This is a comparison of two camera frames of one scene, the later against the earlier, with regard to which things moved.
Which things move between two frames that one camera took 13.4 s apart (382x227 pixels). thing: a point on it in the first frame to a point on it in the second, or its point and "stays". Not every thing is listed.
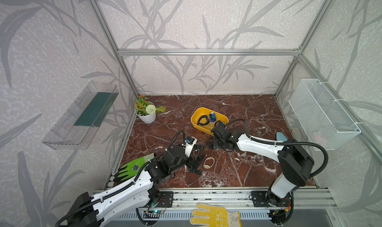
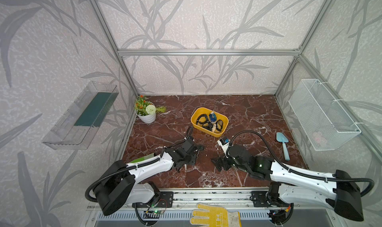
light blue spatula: (280, 137) stays
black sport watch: (228, 146) to (208, 125)
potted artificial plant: (145, 110) stays
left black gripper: (196, 164) to (194, 156)
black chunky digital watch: (203, 124) stays
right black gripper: (215, 147) to (222, 160)
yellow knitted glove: (218, 216) stays
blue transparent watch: (213, 117) stays
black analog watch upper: (197, 148) stays
